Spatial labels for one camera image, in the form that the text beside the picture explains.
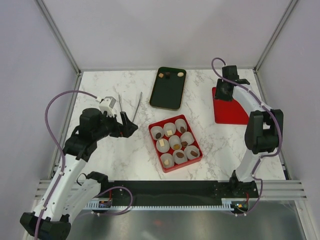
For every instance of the dark oval chocolate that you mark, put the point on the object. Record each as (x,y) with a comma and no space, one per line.
(180,155)

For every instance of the white paper cup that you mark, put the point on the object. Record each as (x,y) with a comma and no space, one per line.
(169,157)
(187,137)
(163,149)
(157,132)
(173,140)
(169,126)
(187,151)
(180,123)
(177,160)

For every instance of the white square chocolate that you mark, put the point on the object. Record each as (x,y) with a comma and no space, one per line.
(169,133)
(161,142)

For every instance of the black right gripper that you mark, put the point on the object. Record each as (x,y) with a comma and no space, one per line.
(218,95)

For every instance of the caramel ridged chocolate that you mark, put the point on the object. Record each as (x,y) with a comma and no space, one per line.
(176,146)

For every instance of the red chocolate box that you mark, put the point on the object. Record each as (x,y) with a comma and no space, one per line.
(171,151)

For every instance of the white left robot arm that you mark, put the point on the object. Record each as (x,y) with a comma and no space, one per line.
(52,218)

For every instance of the red box lid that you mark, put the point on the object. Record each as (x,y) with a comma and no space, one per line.
(228,112)

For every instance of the dark green tray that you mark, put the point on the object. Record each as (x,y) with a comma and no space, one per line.
(167,92)

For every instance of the metal tongs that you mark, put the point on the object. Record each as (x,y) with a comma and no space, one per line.
(137,107)

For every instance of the white slotted cable duct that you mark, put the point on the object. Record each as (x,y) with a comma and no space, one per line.
(97,205)

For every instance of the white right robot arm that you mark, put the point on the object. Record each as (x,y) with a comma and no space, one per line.
(233,97)

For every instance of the brown square chocolate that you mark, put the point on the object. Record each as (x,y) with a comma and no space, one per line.
(182,129)
(184,143)

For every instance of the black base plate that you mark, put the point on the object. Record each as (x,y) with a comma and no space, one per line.
(183,192)

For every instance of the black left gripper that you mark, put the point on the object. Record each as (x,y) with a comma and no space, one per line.
(125,130)

